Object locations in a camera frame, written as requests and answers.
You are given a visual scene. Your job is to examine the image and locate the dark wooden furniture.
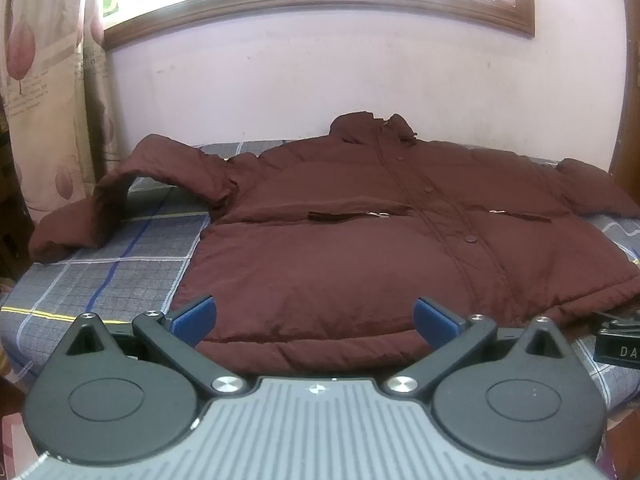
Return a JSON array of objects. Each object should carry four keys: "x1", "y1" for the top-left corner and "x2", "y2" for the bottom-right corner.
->
[{"x1": 0, "y1": 127, "x2": 37, "y2": 283}]

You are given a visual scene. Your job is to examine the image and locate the brown wooden window frame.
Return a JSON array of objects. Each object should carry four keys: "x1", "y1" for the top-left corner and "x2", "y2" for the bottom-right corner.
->
[{"x1": 102, "y1": 0, "x2": 536, "y2": 52}]

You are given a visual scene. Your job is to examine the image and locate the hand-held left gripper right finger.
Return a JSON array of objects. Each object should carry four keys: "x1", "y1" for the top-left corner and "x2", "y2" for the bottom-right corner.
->
[{"x1": 382, "y1": 296, "x2": 572, "y2": 402}]

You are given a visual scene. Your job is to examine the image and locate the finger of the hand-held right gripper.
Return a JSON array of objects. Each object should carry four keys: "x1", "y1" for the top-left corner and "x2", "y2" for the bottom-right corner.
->
[{"x1": 595, "y1": 309, "x2": 640, "y2": 332}]

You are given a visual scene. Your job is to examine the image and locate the dark wooden post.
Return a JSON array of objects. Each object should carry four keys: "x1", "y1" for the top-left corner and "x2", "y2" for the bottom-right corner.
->
[{"x1": 608, "y1": 0, "x2": 640, "y2": 198}]

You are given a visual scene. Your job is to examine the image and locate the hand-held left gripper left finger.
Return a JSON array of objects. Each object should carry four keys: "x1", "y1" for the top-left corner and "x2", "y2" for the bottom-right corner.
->
[{"x1": 62, "y1": 294, "x2": 247, "y2": 397}]

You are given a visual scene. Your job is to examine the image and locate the beige leaf print curtain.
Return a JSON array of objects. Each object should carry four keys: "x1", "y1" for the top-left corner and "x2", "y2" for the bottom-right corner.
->
[{"x1": 0, "y1": 0, "x2": 123, "y2": 228}]

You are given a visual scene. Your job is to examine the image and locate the grey plaid bed sheet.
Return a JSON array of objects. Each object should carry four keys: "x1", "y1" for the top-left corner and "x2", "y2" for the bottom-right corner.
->
[{"x1": 0, "y1": 139, "x2": 640, "y2": 411}]

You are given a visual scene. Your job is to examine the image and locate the brown puffer jacket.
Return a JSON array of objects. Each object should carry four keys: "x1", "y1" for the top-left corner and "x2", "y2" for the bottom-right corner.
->
[{"x1": 29, "y1": 112, "x2": 640, "y2": 375}]

